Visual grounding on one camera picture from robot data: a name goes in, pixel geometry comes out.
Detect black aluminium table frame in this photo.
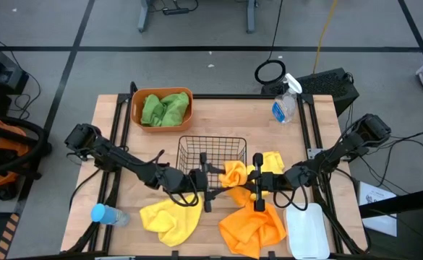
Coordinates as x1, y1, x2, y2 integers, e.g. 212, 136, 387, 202
61, 81, 373, 260

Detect yellow microfiber towel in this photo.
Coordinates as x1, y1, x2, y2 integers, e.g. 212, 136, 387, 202
246, 151, 286, 202
139, 194, 204, 248

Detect white plastic basket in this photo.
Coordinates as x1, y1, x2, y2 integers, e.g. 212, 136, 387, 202
283, 202, 332, 260

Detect grey desk leg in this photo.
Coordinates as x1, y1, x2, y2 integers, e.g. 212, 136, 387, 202
137, 0, 153, 33
246, 0, 257, 35

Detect green microfiber towel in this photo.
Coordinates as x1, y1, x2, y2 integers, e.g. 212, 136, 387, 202
140, 94, 168, 128
160, 91, 190, 127

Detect blue-capped water bottle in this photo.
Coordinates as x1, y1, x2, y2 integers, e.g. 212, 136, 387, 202
90, 203, 131, 228

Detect glass cleaner spray bottle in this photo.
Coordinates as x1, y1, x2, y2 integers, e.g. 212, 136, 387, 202
271, 73, 303, 125

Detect printed paper sheet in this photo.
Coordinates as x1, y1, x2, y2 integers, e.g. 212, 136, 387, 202
357, 181, 398, 238

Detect black wire basket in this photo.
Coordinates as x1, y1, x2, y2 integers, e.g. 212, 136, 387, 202
176, 135, 248, 191

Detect yellow hanging cable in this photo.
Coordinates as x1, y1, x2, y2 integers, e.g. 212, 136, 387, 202
311, 0, 339, 75

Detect orange microfiber towel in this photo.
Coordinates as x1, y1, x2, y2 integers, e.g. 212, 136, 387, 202
218, 201, 287, 260
218, 160, 252, 209

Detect black hanging coiled cable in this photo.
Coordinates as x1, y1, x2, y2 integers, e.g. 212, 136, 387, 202
253, 0, 287, 86

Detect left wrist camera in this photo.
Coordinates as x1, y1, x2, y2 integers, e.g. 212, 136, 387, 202
181, 171, 200, 191

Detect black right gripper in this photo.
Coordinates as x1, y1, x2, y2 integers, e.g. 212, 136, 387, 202
245, 152, 292, 212

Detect black metal beam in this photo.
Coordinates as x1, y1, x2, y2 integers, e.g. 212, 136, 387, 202
359, 186, 423, 260

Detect orange plastic basket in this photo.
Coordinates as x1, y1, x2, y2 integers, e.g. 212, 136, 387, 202
130, 87, 194, 133

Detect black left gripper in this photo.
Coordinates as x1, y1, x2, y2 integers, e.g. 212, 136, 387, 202
167, 152, 230, 213

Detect black power strip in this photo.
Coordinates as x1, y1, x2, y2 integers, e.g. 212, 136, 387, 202
161, 6, 191, 17

